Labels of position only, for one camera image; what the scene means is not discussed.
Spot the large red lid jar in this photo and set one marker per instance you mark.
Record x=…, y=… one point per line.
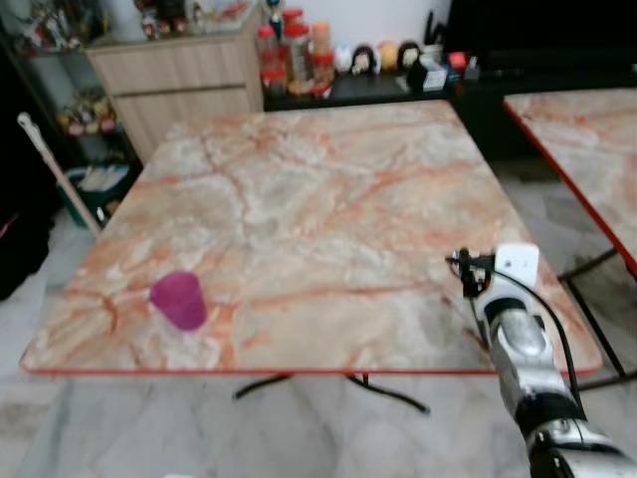
x=297, y=48

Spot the white long stick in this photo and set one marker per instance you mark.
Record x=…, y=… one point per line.
x=60, y=174

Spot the glass display shelf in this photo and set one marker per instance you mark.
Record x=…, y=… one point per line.
x=60, y=70

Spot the black television screen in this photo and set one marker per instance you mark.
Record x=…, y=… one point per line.
x=537, y=30

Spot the white small figurine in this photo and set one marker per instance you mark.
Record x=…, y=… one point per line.
x=343, y=60

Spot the small red lid jar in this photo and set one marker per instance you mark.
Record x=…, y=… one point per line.
x=323, y=70

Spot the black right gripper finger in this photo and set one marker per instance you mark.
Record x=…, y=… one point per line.
x=458, y=260

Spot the light wooden cabinet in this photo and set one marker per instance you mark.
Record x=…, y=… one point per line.
x=179, y=85

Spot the brown hair figurine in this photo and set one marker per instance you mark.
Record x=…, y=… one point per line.
x=365, y=60

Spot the black hair figurine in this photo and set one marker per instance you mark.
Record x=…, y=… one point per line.
x=409, y=55

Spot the yellow figurine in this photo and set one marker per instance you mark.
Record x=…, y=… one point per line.
x=388, y=55

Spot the orange lid jar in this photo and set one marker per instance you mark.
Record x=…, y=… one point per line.
x=320, y=38

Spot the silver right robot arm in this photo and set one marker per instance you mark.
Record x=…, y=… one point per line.
x=518, y=349

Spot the purple plastic cup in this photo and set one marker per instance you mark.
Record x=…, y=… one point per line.
x=180, y=301

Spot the small red box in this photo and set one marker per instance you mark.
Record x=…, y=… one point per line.
x=458, y=63

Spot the slim red lid jar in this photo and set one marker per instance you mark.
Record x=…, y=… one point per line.
x=267, y=55

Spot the green bin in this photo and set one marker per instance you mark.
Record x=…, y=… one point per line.
x=95, y=194

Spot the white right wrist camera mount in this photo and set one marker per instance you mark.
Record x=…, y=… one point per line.
x=518, y=264

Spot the marble top table red edge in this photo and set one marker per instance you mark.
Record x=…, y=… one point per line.
x=328, y=199
x=597, y=149

